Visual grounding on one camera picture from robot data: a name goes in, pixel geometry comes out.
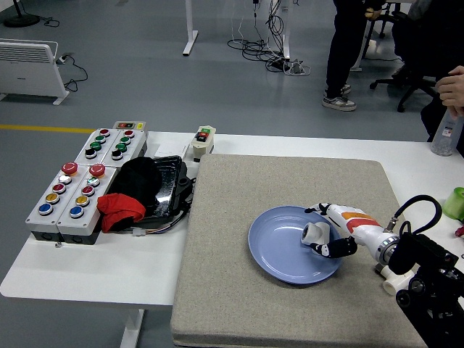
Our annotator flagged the person's left hand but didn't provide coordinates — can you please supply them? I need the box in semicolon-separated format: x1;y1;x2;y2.
434;65;464;117

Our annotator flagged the red cloth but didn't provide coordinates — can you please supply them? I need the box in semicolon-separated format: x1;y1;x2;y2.
96;193;147;234

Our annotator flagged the beige start-stop switch box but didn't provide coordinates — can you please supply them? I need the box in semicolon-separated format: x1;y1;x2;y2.
190;125;218;163

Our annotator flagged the black office chair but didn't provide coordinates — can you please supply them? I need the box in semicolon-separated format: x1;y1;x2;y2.
369;10;440;113

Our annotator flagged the blue plate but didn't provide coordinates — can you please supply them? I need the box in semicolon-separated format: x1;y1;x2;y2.
247;205;344;286

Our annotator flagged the green translucent cup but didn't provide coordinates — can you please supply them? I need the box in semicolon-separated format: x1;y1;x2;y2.
442;186;464;220

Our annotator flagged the black cloth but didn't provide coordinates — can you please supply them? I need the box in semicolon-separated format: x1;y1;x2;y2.
107;156;163;210

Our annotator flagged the wide white pipe tee fitting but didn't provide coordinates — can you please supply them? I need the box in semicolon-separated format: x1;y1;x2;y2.
301;221;331;257

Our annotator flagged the five-button control box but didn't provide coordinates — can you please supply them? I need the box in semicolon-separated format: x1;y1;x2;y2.
56;163;119;246
25;162;88;242

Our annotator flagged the black power strip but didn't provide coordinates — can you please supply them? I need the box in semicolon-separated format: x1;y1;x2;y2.
267;59;291;73

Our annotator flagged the black plastic tray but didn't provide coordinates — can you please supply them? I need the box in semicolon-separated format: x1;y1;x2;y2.
143;154;189;220

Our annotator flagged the white table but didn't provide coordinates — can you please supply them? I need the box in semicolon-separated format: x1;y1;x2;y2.
0;130;464;348

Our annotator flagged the small grey switch box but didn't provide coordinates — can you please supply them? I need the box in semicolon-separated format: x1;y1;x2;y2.
112;120;148;131

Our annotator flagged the white pipe tee with metal nut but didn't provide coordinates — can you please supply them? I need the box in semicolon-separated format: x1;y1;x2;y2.
375;263;414;297

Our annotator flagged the wire bundle with white connector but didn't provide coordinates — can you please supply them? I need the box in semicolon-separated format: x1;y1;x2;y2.
119;212;189;239

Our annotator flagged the black plastic device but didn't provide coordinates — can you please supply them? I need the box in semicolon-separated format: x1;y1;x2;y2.
173;175;197;215

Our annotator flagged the person in background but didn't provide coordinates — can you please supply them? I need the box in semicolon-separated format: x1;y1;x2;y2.
321;0;387;112

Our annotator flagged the black heater power cable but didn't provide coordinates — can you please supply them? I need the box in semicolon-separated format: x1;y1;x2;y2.
56;54;89;94

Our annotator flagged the clear bottle with red cap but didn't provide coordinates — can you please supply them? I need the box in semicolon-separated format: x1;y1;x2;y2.
430;108;464;157

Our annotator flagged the white panel heater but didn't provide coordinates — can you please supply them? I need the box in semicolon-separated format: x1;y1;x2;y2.
0;38;70;107

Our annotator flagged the grey-brown fabric mat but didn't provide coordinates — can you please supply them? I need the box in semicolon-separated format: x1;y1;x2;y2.
170;154;428;348

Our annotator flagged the black floor stand base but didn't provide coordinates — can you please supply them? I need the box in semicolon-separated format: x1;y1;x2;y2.
3;0;41;28

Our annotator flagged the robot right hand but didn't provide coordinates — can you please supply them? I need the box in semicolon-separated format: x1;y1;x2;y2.
303;202;385;259

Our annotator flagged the white paper sheet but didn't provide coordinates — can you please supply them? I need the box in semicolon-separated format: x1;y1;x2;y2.
155;142;192;160

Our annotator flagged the tangle of floor cables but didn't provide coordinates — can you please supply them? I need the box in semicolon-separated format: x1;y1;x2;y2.
227;0;312;77

